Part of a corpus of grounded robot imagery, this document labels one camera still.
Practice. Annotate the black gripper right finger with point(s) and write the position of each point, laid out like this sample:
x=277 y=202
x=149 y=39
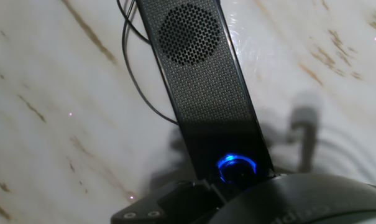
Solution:
x=273 y=174

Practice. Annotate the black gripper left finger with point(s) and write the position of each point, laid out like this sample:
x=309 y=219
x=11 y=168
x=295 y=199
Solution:
x=175 y=202

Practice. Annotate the blue-lit speaker volume knob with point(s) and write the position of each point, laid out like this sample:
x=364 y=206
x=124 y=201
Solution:
x=236 y=168

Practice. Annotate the black speaker bar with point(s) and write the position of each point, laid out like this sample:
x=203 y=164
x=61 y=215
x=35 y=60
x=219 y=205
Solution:
x=206 y=93

